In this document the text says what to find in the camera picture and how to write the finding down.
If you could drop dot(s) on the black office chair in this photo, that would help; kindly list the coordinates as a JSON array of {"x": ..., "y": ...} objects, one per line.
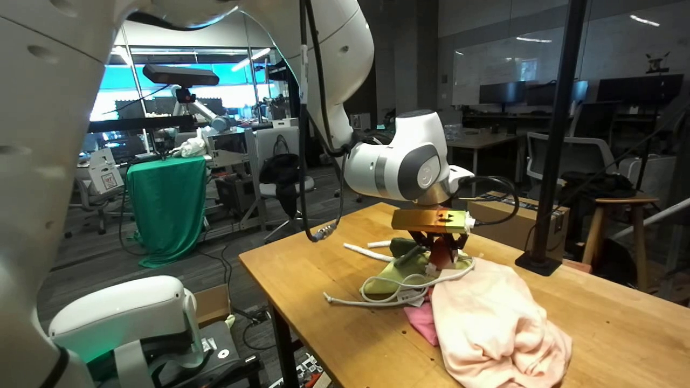
[{"x": 280, "y": 181}]

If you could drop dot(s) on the light pink cloth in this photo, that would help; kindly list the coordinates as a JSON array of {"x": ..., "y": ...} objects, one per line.
[{"x": 492, "y": 332}]

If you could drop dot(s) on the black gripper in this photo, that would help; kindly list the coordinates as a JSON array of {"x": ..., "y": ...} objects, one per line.
[{"x": 443, "y": 246}]

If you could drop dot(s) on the black vertical pole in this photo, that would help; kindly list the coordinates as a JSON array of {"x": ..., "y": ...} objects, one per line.
[{"x": 537, "y": 257}]

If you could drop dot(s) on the pink cloth orange print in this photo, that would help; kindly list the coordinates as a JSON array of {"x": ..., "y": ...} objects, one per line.
[{"x": 421, "y": 320}]

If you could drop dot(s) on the green draped cloth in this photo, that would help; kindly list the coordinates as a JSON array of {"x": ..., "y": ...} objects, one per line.
[{"x": 169, "y": 207}]

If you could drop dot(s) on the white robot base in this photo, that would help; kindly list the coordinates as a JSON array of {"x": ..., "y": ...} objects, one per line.
[{"x": 134, "y": 336}]

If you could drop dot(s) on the yellow-green cloth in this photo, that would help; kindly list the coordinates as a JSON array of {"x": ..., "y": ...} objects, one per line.
[{"x": 410, "y": 266}]

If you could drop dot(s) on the wrist camera gold block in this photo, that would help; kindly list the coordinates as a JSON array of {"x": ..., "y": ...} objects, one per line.
[{"x": 434, "y": 220}]

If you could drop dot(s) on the brown cardboard box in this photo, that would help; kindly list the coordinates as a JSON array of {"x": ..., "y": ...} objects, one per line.
[{"x": 519, "y": 229}]

